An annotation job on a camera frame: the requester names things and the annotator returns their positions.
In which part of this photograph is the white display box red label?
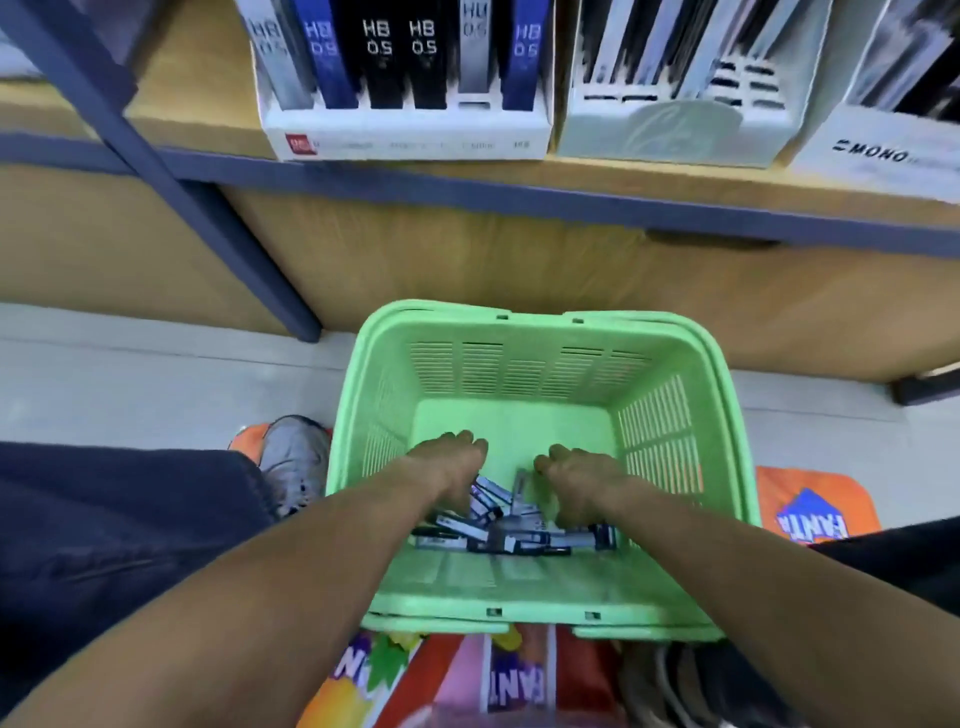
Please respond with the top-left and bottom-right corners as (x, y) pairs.
(232, 0), (557, 164)

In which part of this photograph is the person's right hand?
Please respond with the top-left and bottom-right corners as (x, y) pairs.
(535, 444), (632, 530)

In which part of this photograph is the clear plastic display box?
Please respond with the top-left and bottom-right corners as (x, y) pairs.
(786, 0), (960, 206)

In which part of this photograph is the green plastic basket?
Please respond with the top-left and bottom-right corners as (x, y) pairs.
(325, 300), (764, 644)

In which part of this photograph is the pale green display box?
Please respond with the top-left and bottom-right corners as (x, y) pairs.
(555, 0), (836, 170)

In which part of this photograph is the person's left forearm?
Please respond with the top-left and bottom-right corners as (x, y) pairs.
(0, 457), (452, 728)

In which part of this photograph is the grey sneaker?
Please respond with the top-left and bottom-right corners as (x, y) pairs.
(619, 645), (759, 728)
(258, 415), (333, 521)

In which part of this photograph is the pile of lead cases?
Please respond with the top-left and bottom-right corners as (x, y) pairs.
(408, 472), (620, 558)

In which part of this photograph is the person's right forearm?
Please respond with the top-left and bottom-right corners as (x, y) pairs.
(592, 480), (960, 728)

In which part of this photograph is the colourful printed mat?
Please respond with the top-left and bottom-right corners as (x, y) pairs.
(228, 423), (884, 728)

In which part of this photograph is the person's left hand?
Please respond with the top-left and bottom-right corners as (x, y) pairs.
(399, 432), (491, 515)

